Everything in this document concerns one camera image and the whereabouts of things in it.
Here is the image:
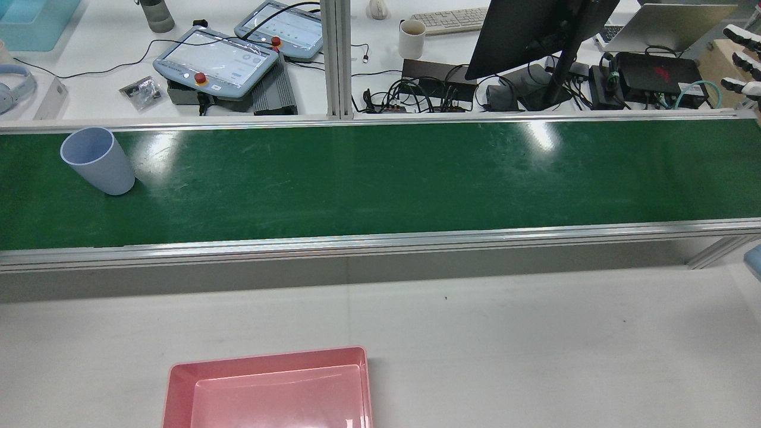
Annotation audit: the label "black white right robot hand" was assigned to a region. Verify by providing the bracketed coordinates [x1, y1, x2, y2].
[721, 24, 761, 103]

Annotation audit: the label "grey bottle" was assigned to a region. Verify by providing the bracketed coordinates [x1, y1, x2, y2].
[139, 0, 176, 34]

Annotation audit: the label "thin black cable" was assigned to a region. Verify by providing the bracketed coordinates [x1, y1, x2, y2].
[13, 37, 197, 80]

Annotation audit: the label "white keyboard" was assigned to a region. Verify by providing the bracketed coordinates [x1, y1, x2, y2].
[410, 7, 490, 36]

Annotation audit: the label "thick black pendant cable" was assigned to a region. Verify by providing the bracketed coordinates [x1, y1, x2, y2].
[241, 2, 322, 41]

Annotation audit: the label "tangled black cables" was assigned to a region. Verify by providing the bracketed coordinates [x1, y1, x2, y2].
[357, 74, 479, 115]

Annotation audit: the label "small white box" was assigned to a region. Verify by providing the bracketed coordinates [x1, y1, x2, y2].
[33, 77, 68, 121]

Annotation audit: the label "pink plastic box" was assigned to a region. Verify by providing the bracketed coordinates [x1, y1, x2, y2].
[162, 347, 374, 428]

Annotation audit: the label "black hub box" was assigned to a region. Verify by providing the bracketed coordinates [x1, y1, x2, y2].
[401, 58, 479, 108]

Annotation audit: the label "clear bag with parts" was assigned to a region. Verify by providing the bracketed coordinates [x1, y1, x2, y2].
[119, 75, 163, 113]

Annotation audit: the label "aluminium frame post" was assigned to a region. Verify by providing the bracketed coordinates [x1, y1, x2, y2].
[320, 0, 353, 120]

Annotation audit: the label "translucent blue bin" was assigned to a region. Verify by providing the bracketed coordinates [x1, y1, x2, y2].
[0, 0, 81, 52]

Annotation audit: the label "light blue headphones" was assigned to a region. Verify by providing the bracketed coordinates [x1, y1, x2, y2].
[0, 64, 38, 116]

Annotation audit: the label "silver laptop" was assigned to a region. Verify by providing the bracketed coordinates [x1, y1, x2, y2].
[595, 3, 739, 54]

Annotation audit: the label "black finned metal box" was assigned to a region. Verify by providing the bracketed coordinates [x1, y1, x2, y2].
[252, 52, 298, 116]

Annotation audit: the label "light blue plastic cup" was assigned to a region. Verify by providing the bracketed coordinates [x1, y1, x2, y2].
[59, 126, 136, 196]

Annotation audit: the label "grey pouch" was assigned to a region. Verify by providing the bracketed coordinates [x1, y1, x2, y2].
[485, 64, 555, 112]

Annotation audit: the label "black mini computer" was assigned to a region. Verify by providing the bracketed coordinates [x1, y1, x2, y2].
[614, 52, 709, 109]

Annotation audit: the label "wooden box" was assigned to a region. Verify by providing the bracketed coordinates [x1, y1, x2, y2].
[696, 39, 761, 108]

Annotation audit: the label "green belt conveyor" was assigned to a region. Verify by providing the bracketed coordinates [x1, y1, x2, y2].
[0, 112, 761, 304]

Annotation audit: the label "grey-blue teach pendant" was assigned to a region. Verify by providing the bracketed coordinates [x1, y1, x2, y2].
[234, 0, 325, 62]
[153, 26, 279, 99]

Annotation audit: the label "teal cable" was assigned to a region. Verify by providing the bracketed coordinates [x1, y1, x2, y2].
[675, 80, 725, 111]

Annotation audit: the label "black power adapter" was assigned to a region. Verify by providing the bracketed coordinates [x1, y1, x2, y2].
[589, 64, 626, 111]

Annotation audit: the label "dark grey metal box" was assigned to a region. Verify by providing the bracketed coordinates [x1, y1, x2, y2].
[166, 77, 255, 114]

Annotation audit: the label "white mug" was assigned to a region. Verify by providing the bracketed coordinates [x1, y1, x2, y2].
[398, 19, 427, 60]

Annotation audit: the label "black monitor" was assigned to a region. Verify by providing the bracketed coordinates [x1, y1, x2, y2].
[464, 0, 620, 112]

